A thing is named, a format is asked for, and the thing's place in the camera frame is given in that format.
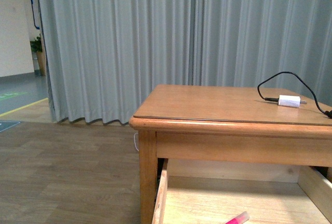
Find wooden drawer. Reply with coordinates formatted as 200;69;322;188
153;159;331;223

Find pink marker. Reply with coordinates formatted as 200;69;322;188
225;211;250;224

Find wooden nightstand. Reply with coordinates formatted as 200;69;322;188
129;85;331;223

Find grey-green curtain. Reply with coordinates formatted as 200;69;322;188
39;0;331;123

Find white USB charger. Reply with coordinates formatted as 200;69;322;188
278;95;307;108

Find potted green plant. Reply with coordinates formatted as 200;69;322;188
30;35;46;76

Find black USB cable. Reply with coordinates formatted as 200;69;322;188
257;71;332;119

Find blue framed wall board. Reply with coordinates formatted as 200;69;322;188
31;0;40;30

